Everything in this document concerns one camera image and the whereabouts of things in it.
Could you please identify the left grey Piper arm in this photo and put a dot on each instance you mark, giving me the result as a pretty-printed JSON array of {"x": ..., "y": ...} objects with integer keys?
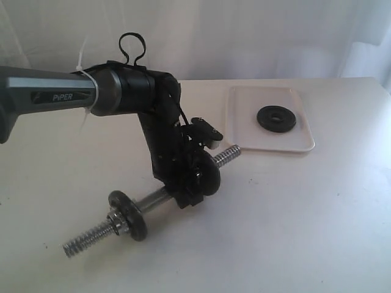
[{"x": 108, "y": 89}]

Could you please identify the black plate with collar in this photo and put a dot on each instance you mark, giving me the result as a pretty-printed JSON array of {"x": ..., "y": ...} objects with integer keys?
[{"x": 131, "y": 213}]

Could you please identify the black weight plate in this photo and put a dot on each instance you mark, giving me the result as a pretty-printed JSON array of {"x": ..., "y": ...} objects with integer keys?
[{"x": 276, "y": 119}]

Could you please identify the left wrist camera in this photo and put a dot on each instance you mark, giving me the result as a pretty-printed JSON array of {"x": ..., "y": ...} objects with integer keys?
[{"x": 202, "y": 134}]

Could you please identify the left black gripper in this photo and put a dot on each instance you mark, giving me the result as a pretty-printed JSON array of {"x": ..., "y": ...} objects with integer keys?
[{"x": 173, "y": 159}]

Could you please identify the chrome spin-lock collar nut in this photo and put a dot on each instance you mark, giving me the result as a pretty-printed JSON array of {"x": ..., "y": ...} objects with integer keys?
[{"x": 118, "y": 222}]

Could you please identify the white curtain backdrop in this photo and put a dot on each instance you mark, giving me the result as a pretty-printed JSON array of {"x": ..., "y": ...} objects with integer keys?
[{"x": 203, "y": 39}]

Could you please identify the chrome threaded dumbbell bar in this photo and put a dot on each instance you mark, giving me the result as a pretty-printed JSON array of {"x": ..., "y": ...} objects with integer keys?
[{"x": 104, "y": 229}]

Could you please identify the white plastic tray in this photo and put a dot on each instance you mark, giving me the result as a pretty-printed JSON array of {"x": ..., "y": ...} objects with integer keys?
[{"x": 242, "y": 128}]

